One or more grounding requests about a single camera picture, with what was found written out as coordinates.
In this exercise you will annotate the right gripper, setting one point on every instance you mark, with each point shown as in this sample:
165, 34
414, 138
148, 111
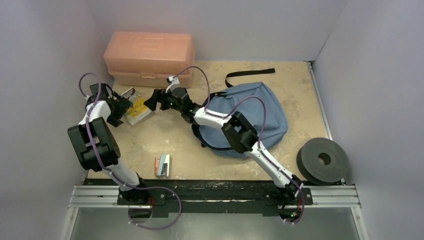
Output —
159, 100

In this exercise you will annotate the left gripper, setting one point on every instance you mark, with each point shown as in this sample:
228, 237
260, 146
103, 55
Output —
123, 105

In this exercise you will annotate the blue backpack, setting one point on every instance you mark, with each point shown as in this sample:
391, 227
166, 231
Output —
256, 101

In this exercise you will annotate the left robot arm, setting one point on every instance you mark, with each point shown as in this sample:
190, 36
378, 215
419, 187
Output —
96, 148

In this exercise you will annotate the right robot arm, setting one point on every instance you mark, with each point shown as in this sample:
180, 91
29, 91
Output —
238, 131

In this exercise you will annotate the pink plastic storage box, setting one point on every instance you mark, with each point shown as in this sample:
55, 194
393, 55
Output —
147, 59

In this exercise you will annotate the small orange eraser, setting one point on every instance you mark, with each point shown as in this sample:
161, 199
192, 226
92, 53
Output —
157, 167

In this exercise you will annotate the light blue stapler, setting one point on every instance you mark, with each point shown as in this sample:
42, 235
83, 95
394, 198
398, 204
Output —
165, 165

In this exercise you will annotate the grey tape roll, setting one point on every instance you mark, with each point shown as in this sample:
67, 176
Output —
322, 161

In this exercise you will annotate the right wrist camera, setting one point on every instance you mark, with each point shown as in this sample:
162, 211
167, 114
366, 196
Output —
173, 82

